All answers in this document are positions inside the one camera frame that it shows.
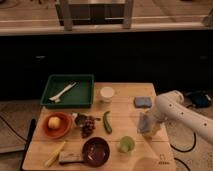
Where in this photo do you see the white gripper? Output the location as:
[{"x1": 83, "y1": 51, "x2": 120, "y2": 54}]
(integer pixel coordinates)
[{"x1": 145, "y1": 108, "x2": 164, "y2": 136}]

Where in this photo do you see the blue towel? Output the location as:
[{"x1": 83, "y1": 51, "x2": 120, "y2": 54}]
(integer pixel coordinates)
[{"x1": 137, "y1": 113, "x2": 149, "y2": 133}]

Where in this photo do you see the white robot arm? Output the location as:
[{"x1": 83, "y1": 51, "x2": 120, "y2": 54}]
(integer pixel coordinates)
[{"x1": 142, "y1": 90, "x2": 213, "y2": 145}]

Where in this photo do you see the green plastic tray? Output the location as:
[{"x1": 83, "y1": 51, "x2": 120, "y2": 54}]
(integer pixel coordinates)
[{"x1": 40, "y1": 74, "x2": 94, "y2": 109}]

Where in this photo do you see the blue sponge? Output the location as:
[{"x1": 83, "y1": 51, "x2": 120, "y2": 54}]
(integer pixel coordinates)
[{"x1": 134, "y1": 97, "x2": 152, "y2": 108}]

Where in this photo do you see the green plastic cup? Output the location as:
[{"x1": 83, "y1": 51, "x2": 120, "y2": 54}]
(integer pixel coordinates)
[{"x1": 119, "y1": 136, "x2": 135, "y2": 153}]

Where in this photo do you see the green cucumber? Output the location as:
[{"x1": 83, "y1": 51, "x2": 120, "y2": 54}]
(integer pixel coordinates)
[{"x1": 103, "y1": 111, "x2": 112, "y2": 134}]

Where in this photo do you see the white paper cup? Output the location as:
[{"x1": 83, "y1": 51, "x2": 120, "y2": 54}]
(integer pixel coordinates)
[{"x1": 100, "y1": 87, "x2": 115, "y2": 102}]

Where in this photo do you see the bunch of dark grapes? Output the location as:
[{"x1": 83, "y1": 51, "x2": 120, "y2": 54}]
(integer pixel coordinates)
[{"x1": 81, "y1": 117, "x2": 95, "y2": 138}]

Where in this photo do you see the dark purple bowl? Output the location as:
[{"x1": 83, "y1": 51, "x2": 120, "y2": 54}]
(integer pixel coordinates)
[{"x1": 82, "y1": 137, "x2": 110, "y2": 167}]

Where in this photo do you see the orange bowl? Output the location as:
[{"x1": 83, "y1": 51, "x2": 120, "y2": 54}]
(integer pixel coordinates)
[{"x1": 42, "y1": 112, "x2": 73, "y2": 139}]

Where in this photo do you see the white plastic utensil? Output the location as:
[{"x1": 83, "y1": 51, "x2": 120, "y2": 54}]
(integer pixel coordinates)
[{"x1": 49, "y1": 82, "x2": 77, "y2": 103}]

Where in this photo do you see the yellow lemon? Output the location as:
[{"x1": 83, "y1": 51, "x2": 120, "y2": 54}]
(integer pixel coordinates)
[{"x1": 48, "y1": 117, "x2": 61, "y2": 129}]

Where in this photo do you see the yellow banana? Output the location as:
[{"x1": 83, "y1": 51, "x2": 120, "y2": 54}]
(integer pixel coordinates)
[{"x1": 44, "y1": 141, "x2": 66, "y2": 167}]

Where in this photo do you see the white-legged table in background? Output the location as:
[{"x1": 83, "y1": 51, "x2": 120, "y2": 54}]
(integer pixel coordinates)
[{"x1": 55, "y1": 0, "x2": 134, "y2": 31}]

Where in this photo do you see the black cable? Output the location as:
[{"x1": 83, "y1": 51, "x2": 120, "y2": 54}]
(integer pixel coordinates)
[{"x1": 170, "y1": 131, "x2": 198, "y2": 154}]

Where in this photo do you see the grey block with handle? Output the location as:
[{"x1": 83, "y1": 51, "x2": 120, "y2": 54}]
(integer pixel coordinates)
[{"x1": 59, "y1": 152, "x2": 83, "y2": 164}]

